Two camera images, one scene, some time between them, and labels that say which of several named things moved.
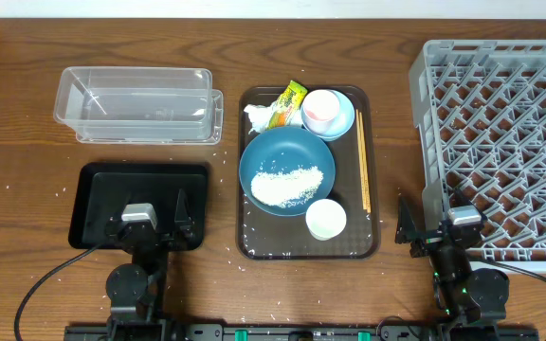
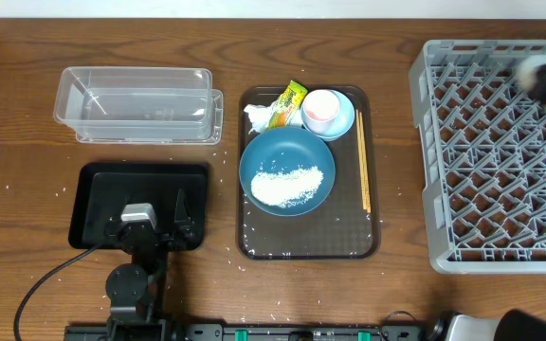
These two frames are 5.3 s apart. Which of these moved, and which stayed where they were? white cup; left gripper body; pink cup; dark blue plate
Moved: white cup
Stayed: dark blue plate; left gripper body; pink cup
